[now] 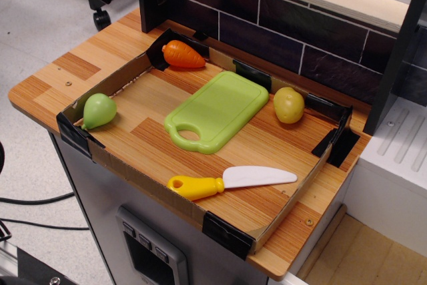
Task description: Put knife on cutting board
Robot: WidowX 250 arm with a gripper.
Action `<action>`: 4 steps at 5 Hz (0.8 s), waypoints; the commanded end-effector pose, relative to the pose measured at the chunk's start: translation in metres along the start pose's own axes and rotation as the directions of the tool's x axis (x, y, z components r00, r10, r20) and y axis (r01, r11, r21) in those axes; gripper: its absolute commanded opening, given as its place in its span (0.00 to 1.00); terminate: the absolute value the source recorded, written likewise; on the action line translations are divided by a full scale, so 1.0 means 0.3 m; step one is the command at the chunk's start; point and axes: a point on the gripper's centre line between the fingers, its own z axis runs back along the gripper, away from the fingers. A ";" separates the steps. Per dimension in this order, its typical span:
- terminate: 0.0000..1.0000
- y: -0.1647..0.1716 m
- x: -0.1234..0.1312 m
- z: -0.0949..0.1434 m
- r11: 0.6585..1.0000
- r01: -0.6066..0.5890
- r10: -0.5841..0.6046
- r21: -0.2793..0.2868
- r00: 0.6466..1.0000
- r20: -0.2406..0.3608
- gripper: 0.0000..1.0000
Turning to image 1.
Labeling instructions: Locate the yellow-handled white toy knife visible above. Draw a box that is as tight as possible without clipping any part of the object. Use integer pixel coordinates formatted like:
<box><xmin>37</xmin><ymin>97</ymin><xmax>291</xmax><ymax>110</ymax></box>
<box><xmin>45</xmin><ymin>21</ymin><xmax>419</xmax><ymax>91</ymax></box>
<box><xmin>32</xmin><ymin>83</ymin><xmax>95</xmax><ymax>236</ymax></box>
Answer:
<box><xmin>167</xmin><ymin>166</ymin><xmax>298</xmax><ymax>201</ymax></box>

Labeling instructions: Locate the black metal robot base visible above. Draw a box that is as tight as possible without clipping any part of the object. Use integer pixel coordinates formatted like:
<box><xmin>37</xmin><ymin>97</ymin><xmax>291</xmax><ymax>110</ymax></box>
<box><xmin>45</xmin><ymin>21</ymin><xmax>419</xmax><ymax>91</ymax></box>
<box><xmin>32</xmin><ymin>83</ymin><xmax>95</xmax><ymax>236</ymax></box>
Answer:
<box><xmin>1</xmin><ymin>222</ymin><xmax>76</xmax><ymax>285</ymax></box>

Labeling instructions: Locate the green plastic cutting board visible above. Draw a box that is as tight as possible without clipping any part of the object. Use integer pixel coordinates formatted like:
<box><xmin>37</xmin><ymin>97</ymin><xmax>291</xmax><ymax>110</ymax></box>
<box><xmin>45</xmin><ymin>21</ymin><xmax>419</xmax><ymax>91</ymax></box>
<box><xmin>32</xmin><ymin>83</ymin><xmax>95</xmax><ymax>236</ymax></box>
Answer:
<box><xmin>164</xmin><ymin>71</ymin><xmax>269</xmax><ymax>154</ymax></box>

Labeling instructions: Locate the cardboard fence with black tape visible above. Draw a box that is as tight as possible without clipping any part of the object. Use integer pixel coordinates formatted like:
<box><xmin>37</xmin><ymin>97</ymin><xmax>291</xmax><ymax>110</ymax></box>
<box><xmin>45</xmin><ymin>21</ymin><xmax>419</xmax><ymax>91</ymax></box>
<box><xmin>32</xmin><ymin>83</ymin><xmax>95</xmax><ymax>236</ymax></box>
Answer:
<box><xmin>57</xmin><ymin>29</ymin><xmax>362</xmax><ymax>258</ymax></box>

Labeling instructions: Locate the yellow toy potato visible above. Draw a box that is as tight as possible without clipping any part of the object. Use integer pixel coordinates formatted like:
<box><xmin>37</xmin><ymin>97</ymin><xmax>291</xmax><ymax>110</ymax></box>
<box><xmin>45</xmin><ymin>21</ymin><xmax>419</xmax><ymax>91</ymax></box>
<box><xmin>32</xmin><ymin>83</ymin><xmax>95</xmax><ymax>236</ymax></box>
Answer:
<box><xmin>274</xmin><ymin>87</ymin><xmax>305</xmax><ymax>124</ymax></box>

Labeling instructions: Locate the orange toy carrot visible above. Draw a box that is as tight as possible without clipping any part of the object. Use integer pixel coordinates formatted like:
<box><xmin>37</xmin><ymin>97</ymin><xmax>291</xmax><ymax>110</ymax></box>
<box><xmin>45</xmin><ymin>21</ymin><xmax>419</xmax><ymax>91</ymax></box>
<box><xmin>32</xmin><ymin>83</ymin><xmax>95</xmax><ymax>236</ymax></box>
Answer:
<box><xmin>161</xmin><ymin>40</ymin><xmax>205</xmax><ymax>68</ymax></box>

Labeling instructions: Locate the green toy pear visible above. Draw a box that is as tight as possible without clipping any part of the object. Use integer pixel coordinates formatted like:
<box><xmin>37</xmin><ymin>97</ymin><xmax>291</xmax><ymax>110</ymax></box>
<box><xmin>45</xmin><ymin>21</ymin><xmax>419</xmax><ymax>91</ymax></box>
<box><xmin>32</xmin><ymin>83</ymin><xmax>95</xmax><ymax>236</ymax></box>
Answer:
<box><xmin>81</xmin><ymin>93</ymin><xmax>117</xmax><ymax>130</ymax></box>

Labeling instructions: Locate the grey toy oven front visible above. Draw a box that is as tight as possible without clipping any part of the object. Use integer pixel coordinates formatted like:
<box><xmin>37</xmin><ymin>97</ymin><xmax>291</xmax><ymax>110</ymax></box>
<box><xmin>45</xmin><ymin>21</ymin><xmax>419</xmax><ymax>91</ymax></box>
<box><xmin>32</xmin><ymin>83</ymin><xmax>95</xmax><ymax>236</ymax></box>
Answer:
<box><xmin>116</xmin><ymin>206</ymin><xmax>189</xmax><ymax>284</ymax></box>

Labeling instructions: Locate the white toy sink counter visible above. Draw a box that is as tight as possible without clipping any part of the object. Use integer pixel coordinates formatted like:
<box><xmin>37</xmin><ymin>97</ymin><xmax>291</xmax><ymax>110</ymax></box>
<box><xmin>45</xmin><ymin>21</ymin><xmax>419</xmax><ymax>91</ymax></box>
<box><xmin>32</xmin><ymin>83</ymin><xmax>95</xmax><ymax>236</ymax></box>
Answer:
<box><xmin>344</xmin><ymin>98</ymin><xmax>426</xmax><ymax>256</ymax></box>

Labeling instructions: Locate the black floor cable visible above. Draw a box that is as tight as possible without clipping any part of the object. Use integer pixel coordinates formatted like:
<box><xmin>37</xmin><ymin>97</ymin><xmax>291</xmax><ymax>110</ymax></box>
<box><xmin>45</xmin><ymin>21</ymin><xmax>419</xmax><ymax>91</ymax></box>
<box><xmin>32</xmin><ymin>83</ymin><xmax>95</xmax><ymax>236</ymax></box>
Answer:
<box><xmin>0</xmin><ymin>192</ymin><xmax>75</xmax><ymax>205</ymax></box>
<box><xmin>0</xmin><ymin>218</ymin><xmax>90</xmax><ymax>231</ymax></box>

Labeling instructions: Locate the dark vertical post right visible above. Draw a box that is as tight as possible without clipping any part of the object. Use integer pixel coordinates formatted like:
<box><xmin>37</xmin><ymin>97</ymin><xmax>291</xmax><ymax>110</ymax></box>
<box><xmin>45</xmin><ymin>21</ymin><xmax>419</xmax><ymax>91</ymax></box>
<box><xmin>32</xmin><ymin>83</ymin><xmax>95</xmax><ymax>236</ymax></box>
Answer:
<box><xmin>363</xmin><ymin>0</ymin><xmax>426</xmax><ymax>135</ymax></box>

